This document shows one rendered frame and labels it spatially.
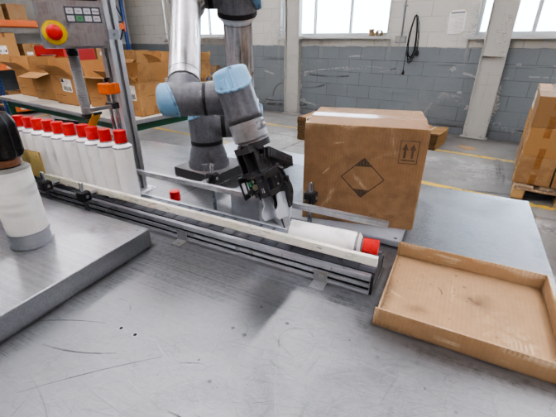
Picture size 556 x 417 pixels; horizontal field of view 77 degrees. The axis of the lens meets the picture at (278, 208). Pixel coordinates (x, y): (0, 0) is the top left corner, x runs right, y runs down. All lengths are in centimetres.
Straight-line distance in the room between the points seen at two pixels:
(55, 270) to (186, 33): 61
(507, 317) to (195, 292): 61
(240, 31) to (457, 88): 507
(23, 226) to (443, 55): 567
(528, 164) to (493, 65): 240
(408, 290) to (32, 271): 78
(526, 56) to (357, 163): 508
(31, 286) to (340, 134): 74
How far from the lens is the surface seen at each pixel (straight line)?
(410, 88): 614
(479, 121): 596
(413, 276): 84
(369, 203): 96
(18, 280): 87
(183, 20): 100
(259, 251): 83
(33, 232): 95
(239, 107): 72
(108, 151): 109
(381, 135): 90
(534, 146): 372
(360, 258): 74
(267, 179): 73
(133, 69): 332
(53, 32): 118
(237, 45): 115
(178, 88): 85
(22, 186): 92
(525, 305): 87
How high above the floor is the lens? 131
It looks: 26 degrees down
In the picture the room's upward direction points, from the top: straight up
